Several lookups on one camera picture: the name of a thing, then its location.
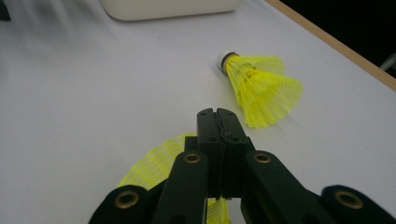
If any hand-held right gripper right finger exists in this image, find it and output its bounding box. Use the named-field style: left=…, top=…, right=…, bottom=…
left=216, top=107, right=257, bottom=199

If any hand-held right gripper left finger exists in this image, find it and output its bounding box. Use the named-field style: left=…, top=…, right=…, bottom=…
left=185, top=107, right=226, bottom=199

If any white plastic storage bin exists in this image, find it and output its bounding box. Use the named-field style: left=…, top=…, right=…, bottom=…
left=98, top=0, right=241, bottom=22

